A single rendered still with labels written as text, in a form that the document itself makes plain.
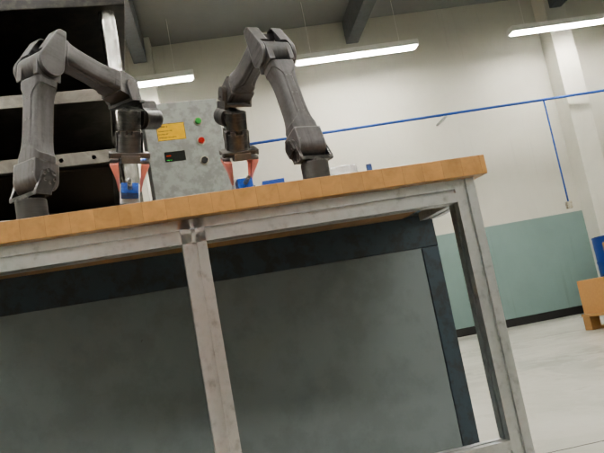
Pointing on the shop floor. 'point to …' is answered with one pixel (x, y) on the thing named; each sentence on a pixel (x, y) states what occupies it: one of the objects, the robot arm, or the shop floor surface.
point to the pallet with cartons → (592, 301)
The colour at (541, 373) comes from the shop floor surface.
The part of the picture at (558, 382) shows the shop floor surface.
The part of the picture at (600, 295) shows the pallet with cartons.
